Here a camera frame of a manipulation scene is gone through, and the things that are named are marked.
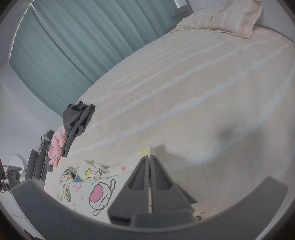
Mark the pale pink striped pillow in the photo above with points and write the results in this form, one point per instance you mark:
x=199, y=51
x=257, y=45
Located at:
x=227, y=16

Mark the white printed pyjama top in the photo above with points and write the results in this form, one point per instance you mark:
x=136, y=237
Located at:
x=97, y=184

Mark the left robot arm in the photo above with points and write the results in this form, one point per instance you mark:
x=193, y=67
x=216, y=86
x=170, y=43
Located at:
x=5, y=176

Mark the grey garment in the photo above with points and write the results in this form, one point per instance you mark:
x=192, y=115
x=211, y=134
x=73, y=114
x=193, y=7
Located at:
x=47, y=162

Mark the pink garment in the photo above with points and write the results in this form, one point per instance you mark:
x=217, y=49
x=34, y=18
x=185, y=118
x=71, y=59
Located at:
x=55, y=146

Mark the small round white table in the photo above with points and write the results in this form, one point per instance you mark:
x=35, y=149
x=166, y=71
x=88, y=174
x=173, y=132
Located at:
x=17, y=160

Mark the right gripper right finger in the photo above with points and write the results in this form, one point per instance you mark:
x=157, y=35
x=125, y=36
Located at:
x=167, y=191

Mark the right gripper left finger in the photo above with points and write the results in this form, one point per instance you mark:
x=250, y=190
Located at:
x=132, y=191

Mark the bed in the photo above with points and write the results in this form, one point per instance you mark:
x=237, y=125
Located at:
x=200, y=96

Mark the blue-green curtain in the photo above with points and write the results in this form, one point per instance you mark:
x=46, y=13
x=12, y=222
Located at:
x=87, y=34

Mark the black garment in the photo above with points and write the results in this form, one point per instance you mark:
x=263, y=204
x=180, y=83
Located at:
x=76, y=121

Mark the grey white bedside table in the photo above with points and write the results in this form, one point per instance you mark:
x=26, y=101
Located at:
x=180, y=14

